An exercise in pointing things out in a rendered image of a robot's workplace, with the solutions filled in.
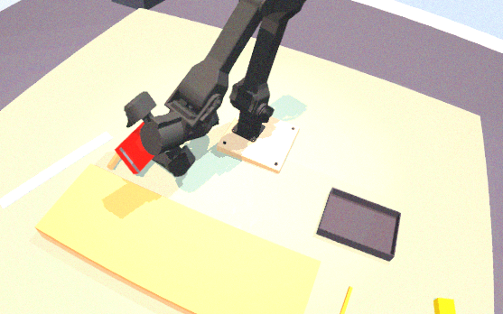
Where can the red rectangular block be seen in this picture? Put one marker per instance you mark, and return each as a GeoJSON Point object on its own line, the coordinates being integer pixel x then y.
{"type": "Point", "coordinates": [132, 152]}

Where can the pale yellow floor panel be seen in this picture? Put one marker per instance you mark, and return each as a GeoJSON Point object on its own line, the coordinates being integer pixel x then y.
{"type": "Point", "coordinates": [177, 255]}

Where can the white flat bar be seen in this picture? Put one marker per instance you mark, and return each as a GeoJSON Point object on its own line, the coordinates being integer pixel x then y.
{"type": "Point", "coordinates": [56, 168]}

